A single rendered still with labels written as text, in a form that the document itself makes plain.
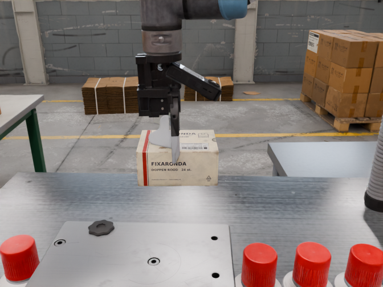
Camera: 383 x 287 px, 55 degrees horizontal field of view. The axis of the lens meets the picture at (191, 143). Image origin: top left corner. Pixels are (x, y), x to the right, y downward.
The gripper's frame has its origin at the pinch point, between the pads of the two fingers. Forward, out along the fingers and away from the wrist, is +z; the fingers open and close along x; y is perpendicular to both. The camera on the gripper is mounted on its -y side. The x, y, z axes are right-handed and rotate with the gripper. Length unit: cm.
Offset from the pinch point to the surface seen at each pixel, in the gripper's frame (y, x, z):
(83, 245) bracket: 6, 49, -13
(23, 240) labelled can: 15.2, 40.0, -7.6
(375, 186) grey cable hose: -23.7, 34.1, -9.1
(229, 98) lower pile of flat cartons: -61, -391, 98
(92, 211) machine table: 21.2, -4.8, 17.7
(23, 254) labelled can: 14.6, 41.8, -7.3
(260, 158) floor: -66, -213, 102
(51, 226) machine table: 29.2, 1.0, 17.5
